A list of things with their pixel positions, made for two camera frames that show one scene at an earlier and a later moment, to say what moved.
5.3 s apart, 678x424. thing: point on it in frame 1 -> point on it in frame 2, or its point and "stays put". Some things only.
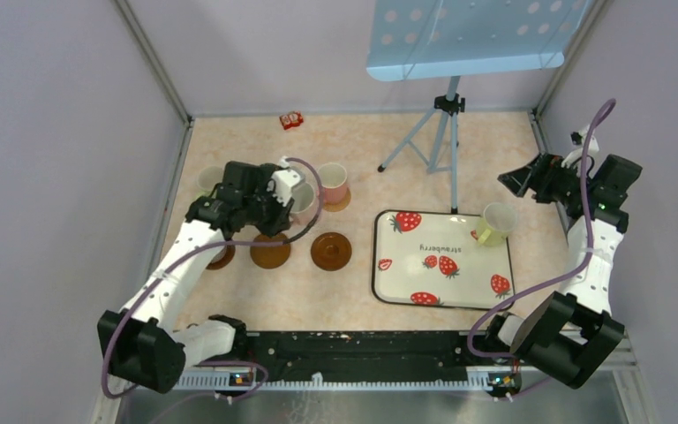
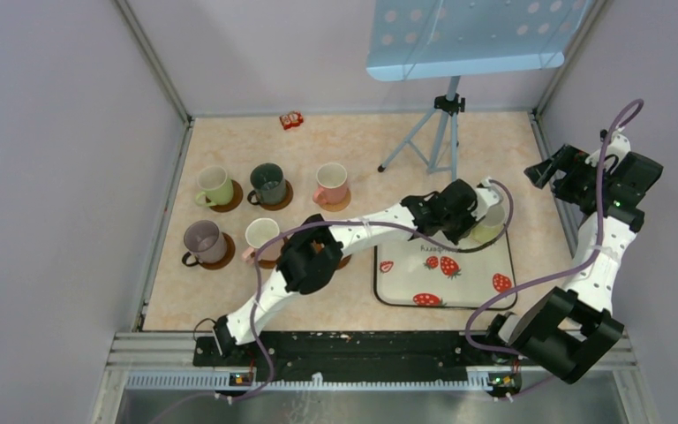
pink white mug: (305, 196) -> (259, 231)
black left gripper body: (265, 212) -> (454, 226)
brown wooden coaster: (270, 257) stays put
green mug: (207, 179) stays put
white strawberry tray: (434, 260) stays put
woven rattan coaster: (339, 207) stays put
